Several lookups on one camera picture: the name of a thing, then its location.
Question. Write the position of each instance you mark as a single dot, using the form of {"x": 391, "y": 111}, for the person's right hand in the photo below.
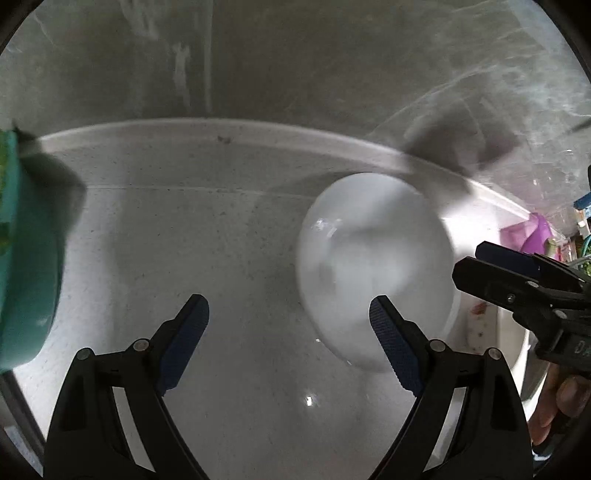
{"x": 572, "y": 397}

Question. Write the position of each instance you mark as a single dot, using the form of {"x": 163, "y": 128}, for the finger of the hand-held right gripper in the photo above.
{"x": 489, "y": 288}
{"x": 508, "y": 258}

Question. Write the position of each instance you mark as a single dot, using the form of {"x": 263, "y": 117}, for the purple plastic basin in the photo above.
{"x": 531, "y": 235}

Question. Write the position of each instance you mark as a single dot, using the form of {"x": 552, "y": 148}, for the floral white bowl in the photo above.
{"x": 478, "y": 327}

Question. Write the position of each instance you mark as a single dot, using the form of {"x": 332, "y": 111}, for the small white bowl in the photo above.
{"x": 369, "y": 258}

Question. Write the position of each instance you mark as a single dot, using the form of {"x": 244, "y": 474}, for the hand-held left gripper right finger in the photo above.
{"x": 392, "y": 346}

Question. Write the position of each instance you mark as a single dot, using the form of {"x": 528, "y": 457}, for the green plastic basin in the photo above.
{"x": 27, "y": 277}

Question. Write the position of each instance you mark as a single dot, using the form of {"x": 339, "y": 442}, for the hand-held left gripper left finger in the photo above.
{"x": 182, "y": 346}

